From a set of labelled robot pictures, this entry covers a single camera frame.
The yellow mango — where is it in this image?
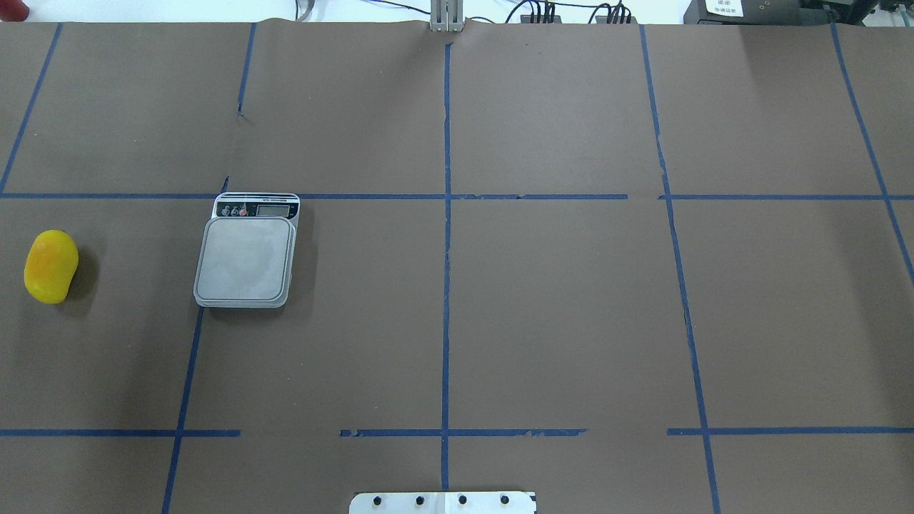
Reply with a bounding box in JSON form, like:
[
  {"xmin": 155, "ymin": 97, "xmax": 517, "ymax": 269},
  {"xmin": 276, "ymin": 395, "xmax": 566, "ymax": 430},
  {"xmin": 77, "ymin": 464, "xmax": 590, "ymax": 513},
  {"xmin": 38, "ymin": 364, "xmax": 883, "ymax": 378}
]
[{"xmin": 24, "ymin": 230, "xmax": 79, "ymax": 305}]

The brown paper table mat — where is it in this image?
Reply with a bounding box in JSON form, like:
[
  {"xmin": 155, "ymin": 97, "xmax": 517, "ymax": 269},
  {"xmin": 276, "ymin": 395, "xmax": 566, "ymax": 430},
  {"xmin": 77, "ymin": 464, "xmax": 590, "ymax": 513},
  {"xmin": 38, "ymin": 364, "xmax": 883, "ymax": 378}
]
[{"xmin": 2, "ymin": 19, "xmax": 912, "ymax": 513}]

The grey digital kitchen scale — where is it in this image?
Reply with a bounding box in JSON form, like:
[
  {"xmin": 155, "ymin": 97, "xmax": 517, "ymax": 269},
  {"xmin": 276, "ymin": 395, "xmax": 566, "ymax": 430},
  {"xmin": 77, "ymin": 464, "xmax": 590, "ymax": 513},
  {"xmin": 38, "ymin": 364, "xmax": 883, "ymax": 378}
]
[{"xmin": 193, "ymin": 191, "xmax": 301, "ymax": 309}]

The black power strip left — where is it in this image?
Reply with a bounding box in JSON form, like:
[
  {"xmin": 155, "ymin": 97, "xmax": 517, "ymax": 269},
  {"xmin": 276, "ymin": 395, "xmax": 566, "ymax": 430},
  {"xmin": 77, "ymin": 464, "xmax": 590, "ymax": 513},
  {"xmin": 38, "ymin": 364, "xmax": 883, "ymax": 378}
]
[{"xmin": 517, "ymin": 1, "xmax": 562, "ymax": 25}]

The black power strip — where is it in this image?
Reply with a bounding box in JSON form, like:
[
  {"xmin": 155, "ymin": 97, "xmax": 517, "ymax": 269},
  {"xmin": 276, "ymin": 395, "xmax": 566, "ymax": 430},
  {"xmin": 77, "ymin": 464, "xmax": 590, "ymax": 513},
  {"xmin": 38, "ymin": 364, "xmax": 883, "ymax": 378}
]
[
  {"xmin": 588, "ymin": 2, "xmax": 637, "ymax": 25},
  {"xmin": 517, "ymin": 1, "xmax": 562, "ymax": 25}
]

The black power strip right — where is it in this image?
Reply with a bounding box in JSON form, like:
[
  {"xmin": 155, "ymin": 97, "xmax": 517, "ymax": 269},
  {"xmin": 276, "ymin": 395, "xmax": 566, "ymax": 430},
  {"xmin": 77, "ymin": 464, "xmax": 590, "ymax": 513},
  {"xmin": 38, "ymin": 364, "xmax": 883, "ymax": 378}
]
[{"xmin": 588, "ymin": 2, "xmax": 637, "ymax": 25}]

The dark control box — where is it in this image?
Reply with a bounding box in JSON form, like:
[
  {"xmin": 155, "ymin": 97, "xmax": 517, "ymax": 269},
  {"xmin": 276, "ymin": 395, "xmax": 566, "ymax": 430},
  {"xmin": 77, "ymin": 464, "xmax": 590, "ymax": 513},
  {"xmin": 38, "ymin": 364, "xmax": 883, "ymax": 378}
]
[{"xmin": 683, "ymin": 1, "xmax": 879, "ymax": 26}]

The red cylinder object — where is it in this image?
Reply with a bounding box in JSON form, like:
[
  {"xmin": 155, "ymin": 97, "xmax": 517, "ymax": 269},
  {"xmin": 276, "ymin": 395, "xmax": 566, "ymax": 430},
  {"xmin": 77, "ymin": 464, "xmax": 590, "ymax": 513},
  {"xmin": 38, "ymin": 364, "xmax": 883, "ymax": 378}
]
[{"xmin": 0, "ymin": 0, "xmax": 31, "ymax": 23}]

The aluminium frame post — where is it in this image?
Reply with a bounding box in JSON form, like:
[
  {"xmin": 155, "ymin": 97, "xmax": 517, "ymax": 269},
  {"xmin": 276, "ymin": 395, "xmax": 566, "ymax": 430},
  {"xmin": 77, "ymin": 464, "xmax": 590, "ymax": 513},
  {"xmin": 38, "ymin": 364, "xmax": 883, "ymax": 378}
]
[{"xmin": 430, "ymin": 0, "xmax": 466, "ymax": 33}]

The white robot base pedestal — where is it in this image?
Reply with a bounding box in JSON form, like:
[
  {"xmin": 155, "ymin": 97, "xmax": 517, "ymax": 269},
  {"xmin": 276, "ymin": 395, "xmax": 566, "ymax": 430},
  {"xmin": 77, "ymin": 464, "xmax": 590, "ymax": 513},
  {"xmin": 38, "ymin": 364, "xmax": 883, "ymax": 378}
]
[{"xmin": 348, "ymin": 491, "xmax": 538, "ymax": 513}]

